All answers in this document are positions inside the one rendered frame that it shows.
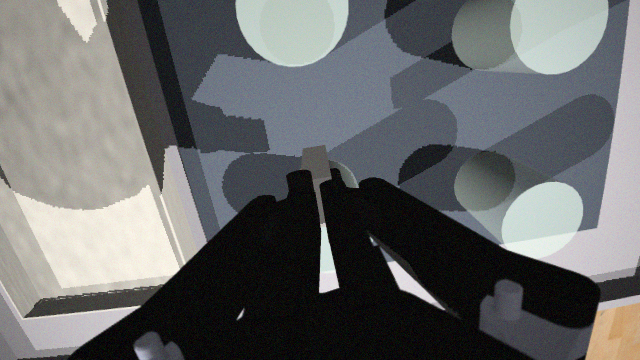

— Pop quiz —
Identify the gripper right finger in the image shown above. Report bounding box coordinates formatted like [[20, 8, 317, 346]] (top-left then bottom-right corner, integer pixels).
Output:
[[314, 145, 601, 360]]

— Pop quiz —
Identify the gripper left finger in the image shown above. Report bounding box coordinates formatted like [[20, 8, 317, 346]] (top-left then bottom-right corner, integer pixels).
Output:
[[67, 147, 324, 360]]

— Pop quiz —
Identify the grey rectangular tray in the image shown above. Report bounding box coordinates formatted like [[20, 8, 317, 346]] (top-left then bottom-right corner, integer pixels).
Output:
[[0, 0, 198, 320]]

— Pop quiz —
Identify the clear glass cylinder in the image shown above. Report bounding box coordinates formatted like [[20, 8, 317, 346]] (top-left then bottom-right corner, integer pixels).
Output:
[[320, 159, 359, 273], [454, 151, 583, 259], [452, 0, 609, 75], [236, 0, 349, 67]]

